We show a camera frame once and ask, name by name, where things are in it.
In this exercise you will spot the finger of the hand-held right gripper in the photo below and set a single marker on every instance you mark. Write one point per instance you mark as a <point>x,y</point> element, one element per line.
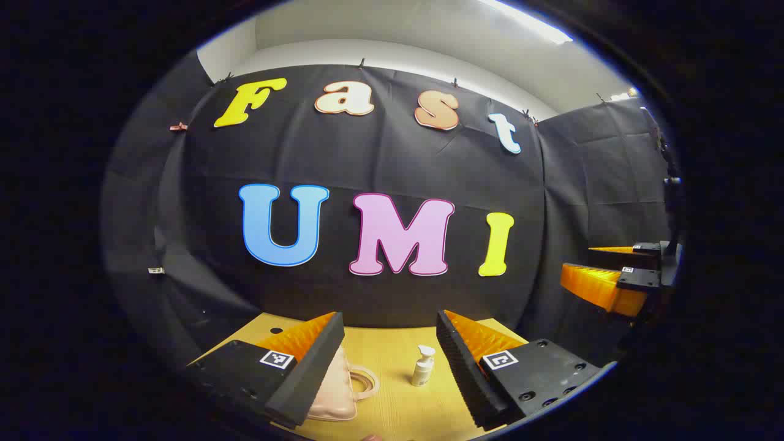
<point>597,288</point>
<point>625,260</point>

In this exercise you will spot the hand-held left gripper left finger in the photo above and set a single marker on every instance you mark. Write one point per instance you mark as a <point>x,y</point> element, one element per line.
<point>306,373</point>

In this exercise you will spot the copper cloth clip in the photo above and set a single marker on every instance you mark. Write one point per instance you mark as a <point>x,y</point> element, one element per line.
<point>179,127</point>

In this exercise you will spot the black stand pole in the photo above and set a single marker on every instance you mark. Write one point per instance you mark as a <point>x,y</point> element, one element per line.
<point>664,153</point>

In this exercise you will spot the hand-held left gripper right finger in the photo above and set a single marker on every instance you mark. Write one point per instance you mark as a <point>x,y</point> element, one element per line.
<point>459,367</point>

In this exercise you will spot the white pump bottle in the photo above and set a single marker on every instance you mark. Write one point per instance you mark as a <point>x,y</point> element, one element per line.
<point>422,370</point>

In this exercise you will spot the small pink suitcase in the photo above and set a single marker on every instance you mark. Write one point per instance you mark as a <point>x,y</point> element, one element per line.
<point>334,392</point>

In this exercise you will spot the ceiling light strip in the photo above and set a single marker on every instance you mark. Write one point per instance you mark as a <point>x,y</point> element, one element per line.
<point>527,21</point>

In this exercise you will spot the black backdrop cloth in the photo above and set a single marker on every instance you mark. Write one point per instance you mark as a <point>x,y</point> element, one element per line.
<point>392,159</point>

